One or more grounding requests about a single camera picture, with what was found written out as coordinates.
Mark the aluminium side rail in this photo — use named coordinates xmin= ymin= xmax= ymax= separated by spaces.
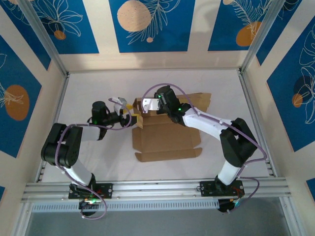
xmin=35 ymin=72 xmax=70 ymax=184
xmin=236 ymin=68 xmax=278 ymax=178

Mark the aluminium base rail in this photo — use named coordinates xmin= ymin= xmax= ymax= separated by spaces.
xmin=21 ymin=177 xmax=293 ymax=204

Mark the black base controller box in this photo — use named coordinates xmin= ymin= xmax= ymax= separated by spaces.
xmin=78 ymin=199 xmax=102 ymax=217
xmin=218 ymin=198 xmax=244 ymax=214

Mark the grey slotted cable duct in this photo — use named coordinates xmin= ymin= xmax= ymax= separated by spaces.
xmin=31 ymin=199 xmax=220 ymax=213

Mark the brown cardboard box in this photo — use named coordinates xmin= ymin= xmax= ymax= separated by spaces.
xmin=131 ymin=92 xmax=213 ymax=163

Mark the aluminium frame post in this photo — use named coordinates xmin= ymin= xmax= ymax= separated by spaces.
xmin=19 ymin=0 xmax=70 ymax=77
xmin=240 ymin=0 xmax=288 ymax=74

